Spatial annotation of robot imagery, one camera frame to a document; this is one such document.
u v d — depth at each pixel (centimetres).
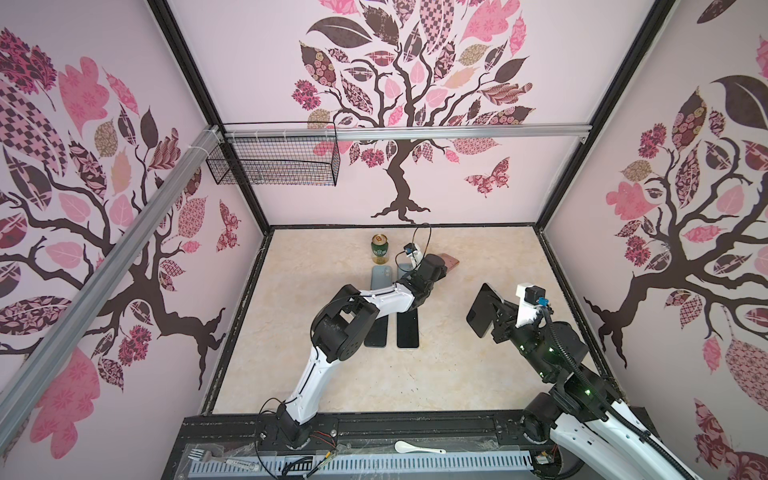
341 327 56
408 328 92
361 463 70
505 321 60
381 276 106
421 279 77
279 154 95
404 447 71
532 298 56
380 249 102
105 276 53
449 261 109
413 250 88
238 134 90
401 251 88
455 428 75
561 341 51
